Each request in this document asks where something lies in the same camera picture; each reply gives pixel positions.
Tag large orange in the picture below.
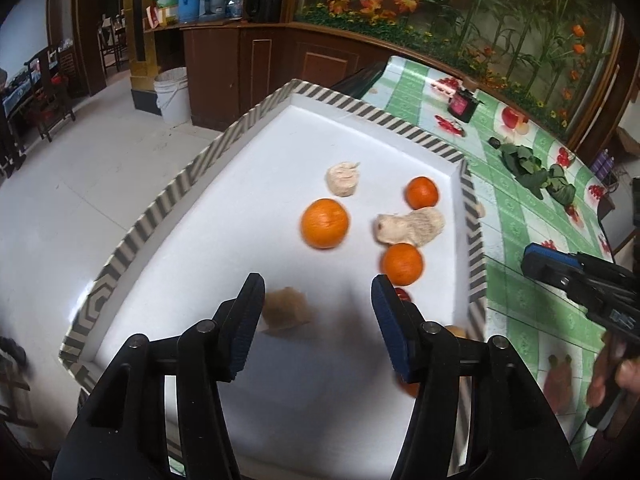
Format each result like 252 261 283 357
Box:
300 198 350 250

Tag person's right hand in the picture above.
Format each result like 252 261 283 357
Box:
587 332 640 407

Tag white plastic bucket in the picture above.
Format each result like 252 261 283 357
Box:
153 67 192 127

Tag white tray with striped rim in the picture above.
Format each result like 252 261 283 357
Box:
59 79 488 471

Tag glass case with artificial flowers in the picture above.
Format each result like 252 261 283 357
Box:
295 0 626 131

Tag small orange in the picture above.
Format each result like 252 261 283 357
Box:
380 242 424 286
404 176 439 210
395 374 422 399

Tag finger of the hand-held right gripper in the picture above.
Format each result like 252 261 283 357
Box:
521 247 640 321
532 242 640 298

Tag dark wooden chair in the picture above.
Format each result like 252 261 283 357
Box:
24 46 77 143
97 12 126 73

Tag beige crumbly cake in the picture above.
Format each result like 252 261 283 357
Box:
326 161 362 198
262 286 316 338
374 213 416 247
407 206 446 248

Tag brown wooden cabinet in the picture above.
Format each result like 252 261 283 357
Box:
180 22 396 131

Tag dark red box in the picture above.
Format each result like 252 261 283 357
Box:
448 87 485 123

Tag green leafy vegetable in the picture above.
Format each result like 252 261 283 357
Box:
501 143 576 201

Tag green fruit print tablecloth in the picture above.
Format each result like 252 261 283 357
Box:
360 56 640 466

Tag cardboard box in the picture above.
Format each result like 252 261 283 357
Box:
615 125 640 156

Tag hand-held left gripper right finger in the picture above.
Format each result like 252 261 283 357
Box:
370 274 581 480

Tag table with blue cloth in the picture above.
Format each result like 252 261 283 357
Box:
0 77 41 116

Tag red carton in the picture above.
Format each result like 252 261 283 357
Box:
145 5 179 30

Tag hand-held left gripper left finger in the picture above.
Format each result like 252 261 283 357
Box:
52 272 267 480

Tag purple bottles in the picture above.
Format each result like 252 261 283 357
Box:
592 150 613 181

